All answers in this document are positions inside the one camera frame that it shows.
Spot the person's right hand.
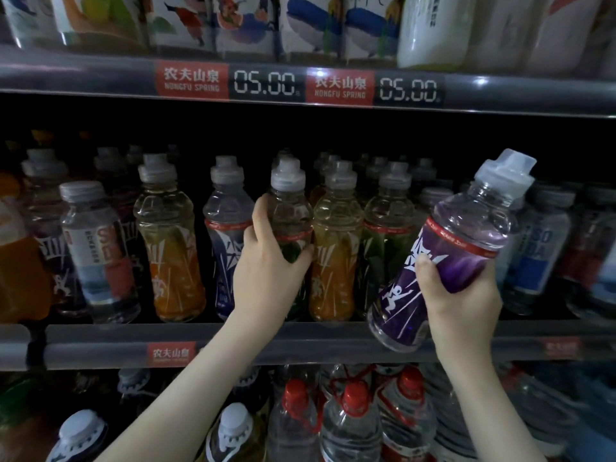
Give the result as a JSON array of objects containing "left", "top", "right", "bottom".
[{"left": 414, "top": 253, "right": 504, "bottom": 373}]

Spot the person's left forearm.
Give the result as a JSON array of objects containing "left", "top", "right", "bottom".
[{"left": 96, "top": 327, "right": 290, "bottom": 462}]

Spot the red price tag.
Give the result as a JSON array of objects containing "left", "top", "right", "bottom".
[
  {"left": 306, "top": 69, "right": 377, "bottom": 107},
  {"left": 146, "top": 341, "right": 198, "bottom": 368},
  {"left": 541, "top": 338, "right": 583, "bottom": 362},
  {"left": 156, "top": 60, "right": 230, "bottom": 100}
]

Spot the dark price tag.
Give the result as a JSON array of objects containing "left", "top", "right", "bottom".
[
  {"left": 373, "top": 72, "right": 446, "bottom": 107},
  {"left": 228, "top": 65, "right": 305, "bottom": 102}
]

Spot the person's left hand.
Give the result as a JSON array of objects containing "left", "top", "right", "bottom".
[{"left": 231, "top": 195, "right": 315, "bottom": 345}]

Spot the row of large water jugs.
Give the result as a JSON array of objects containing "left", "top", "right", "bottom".
[{"left": 264, "top": 361, "right": 616, "bottom": 462}]

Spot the purple sports drink bottle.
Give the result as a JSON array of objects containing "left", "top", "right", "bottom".
[{"left": 368, "top": 149, "right": 537, "bottom": 354}]

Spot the person's right forearm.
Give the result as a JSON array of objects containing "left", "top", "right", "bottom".
[{"left": 438, "top": 351, "right": 550, "bottom": 462}]

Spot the dark grey store shelving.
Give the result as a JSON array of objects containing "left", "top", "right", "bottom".
[{"left": 0, "top": 0, "right": 616, "bottom": 462}]

